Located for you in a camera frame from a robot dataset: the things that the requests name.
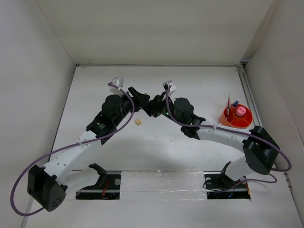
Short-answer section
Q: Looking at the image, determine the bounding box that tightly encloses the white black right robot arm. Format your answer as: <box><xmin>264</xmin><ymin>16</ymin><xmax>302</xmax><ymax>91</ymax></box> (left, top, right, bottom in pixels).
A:
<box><xmin>144</xmin><ymin>94</ymin><xmax>278</xmax><ymax>187</ymax></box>

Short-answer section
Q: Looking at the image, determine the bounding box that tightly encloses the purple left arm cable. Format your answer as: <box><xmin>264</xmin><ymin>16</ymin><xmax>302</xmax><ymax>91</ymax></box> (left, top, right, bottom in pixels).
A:
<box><xmin>9</xmin><ymin>82</ymin><xmax>136</xmax><ymax>216</ymax></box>

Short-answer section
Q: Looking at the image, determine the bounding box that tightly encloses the aluminium frame rail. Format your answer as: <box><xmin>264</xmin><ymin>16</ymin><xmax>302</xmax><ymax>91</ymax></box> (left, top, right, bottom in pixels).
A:
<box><xmin>237</xmin><ymin>62</ymin><xmax>263</xmax><ymax>126</ymax></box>

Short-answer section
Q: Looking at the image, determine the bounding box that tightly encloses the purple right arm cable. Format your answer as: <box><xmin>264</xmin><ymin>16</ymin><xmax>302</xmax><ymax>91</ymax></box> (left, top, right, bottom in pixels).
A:
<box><xmin>165</xmin><ymin>86</ymin><xmax>292</xmax><ymax>190</ymax></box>

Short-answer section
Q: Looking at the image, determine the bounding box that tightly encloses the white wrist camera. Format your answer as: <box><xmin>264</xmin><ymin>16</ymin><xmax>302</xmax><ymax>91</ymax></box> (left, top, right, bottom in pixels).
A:
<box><xmin>162</xmin><ymin>80</ymin><xmax>177</xmax><ymax>96</ymax></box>
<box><xmin>109</xmin><ymin>76</ymin><xmax>124</xmax><ymax>93</ymax></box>

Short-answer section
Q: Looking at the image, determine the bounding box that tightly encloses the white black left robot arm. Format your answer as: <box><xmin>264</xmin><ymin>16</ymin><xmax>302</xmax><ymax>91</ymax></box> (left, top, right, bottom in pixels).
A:
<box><xmin>28</xmin><ymin>86</ymin><xmax>150</xmax><ymax>212</ymax></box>

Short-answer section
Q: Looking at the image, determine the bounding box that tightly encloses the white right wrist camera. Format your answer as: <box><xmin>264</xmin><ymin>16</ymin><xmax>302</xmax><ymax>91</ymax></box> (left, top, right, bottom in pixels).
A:
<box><xmin>162</xmin><ymin>80</ymin><xmax>177</xmax><ymax>96</ymax></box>

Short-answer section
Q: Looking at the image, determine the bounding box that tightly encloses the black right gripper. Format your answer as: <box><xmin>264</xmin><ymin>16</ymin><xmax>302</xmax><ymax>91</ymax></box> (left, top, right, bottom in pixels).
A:
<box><xmin>143</xmin><ymin>91</ymin><xmax>184</xmax><ymax>126</ymax></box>

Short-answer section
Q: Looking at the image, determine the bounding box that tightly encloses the red ink pen refill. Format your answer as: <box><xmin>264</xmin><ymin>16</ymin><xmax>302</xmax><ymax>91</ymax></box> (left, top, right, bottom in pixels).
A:
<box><xmin>226</xmin><ymin>93</ymin><xmax>231</xmax><ymax>120</ymax></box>

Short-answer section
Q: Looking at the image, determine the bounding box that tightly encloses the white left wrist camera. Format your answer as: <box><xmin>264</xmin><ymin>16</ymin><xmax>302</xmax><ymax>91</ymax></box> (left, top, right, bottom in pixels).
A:
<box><xmin>109</xmin><ymin>76</ymin><xmax>124</xmax><ymax>93</ymax></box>

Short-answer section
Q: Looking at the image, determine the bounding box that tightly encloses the clear spray bottle blue cap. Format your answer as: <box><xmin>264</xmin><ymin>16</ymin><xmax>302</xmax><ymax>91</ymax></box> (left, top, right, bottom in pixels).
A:
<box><xmin>232</xmin><ymin>100</ymin><xmax>239</xmax><ymax>109</ymax></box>

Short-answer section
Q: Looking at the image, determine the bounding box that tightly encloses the orange round stationery container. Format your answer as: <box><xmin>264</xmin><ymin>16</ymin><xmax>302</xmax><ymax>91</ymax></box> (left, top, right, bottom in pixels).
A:
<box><xmin>219</xmin><ymin>104</ymin><xmax>253</xmax><ymax>129</ymax></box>

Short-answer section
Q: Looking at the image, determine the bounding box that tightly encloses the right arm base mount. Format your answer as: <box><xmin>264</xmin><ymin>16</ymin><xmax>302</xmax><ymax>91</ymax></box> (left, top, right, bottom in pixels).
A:
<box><xmin>202</xmin><ymin>162</ymin><xmax>251</xmax><ymax>200</ymax></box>

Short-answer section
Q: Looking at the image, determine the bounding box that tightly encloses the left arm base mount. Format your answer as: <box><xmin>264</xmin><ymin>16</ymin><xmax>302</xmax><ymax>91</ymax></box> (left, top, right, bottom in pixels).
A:
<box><xmin>76</xmin><ymin>163</ymin><xmax>122</xmax><ymax>200</ymax></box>

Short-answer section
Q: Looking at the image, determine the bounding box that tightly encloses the yellow eraser cube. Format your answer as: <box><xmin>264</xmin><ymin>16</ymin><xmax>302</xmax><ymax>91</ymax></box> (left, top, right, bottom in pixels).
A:
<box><xmin>135</xmin><ymin>119</ymin><xmax>142</xmax><ymax>125</ymax></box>

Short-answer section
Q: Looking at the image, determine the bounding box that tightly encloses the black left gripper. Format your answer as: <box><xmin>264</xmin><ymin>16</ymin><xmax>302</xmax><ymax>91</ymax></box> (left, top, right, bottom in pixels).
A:
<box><xmin>113</xmin><ymin>87</ymin><xmax>149</xmax><ymax>126</ymax></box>

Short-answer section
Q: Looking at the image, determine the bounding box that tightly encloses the pink capped item in container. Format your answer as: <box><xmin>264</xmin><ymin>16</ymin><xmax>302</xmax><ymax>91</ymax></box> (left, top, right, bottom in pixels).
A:
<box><xmin>235</xmin><ymin>106</ymin><xmax>247</xmax><ymax>117</ymax></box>

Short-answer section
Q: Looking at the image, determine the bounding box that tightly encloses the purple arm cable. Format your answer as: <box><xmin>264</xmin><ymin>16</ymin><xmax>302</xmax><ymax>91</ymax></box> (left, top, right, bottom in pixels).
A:
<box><xmin>9</xmin><ymin>82</ymin><xmax>136</xmax><ymax>216</ymax></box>
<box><xmin>165</xmin><ymin>86</ymin><xmax>292</xmax><ymax>190</ymax></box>

